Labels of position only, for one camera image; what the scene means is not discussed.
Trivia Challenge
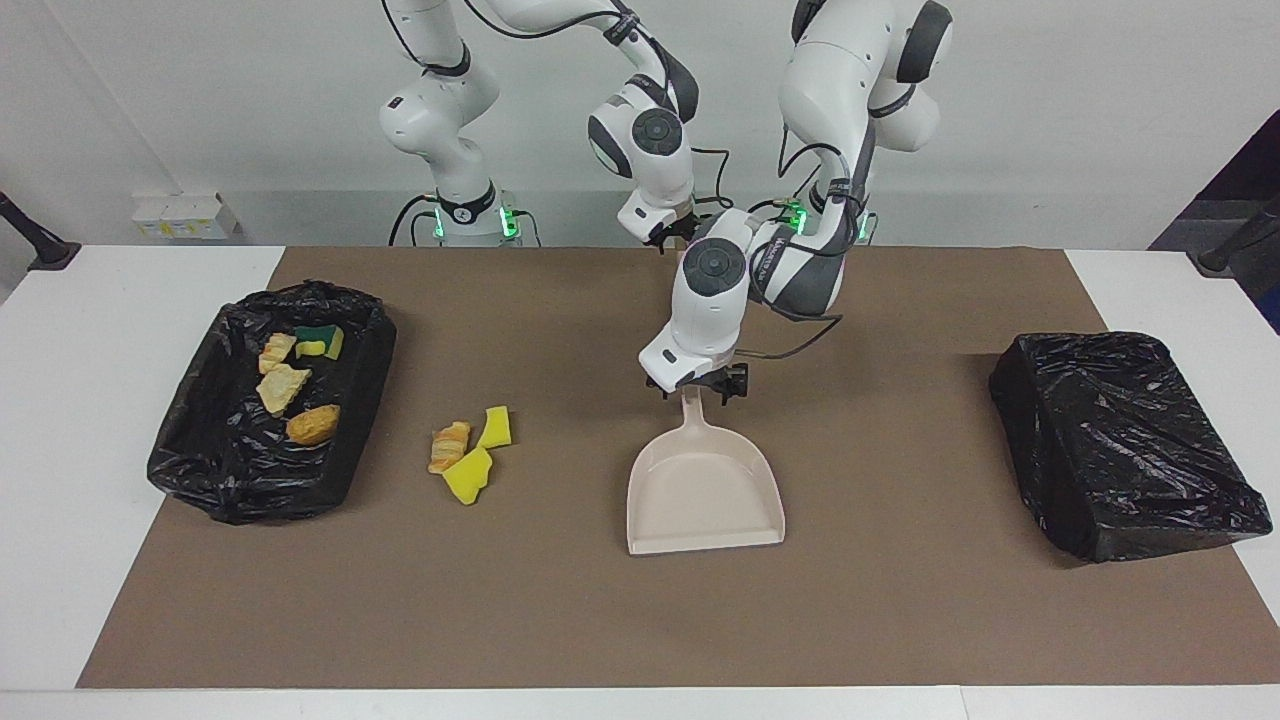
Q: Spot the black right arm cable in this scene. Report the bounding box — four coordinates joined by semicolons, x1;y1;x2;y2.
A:
385;0;736;216

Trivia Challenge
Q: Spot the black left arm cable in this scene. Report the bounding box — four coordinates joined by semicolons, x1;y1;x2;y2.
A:
735;140;881;361

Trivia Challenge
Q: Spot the beige plastic dustpan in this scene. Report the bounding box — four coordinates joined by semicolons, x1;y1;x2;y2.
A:
626;385;787;557

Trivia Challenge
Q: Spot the brown table mat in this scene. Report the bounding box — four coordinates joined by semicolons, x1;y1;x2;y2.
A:
76;245;1280;691

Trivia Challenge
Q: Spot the brown bread roll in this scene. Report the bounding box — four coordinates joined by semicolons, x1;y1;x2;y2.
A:
285;403;342;447

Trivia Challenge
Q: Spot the pale bread chunk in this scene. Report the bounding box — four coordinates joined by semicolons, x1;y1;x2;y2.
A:
256;364;312;417

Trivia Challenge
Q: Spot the open black bag-lined bin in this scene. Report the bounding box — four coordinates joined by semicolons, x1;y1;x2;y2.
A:
146;280;398;526

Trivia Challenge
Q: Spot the white wall power strip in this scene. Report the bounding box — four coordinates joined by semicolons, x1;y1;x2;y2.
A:
132;192;241;241

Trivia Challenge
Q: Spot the large yellow sponge piece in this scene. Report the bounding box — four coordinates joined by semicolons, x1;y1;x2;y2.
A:
441;446;494;507

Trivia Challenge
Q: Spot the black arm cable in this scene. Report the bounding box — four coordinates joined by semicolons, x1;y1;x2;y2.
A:
735;140;881;361
385;0;736;216

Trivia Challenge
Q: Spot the black bag-covered bin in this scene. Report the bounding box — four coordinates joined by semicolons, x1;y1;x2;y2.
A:
988;331;1274;564

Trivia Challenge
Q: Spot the green and yellow sponge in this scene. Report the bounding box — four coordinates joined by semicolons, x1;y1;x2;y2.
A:
293;324;346;361

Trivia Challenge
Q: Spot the black stand pole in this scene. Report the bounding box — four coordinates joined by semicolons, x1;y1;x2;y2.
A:
0;190;83;273
1187;195;1280;276

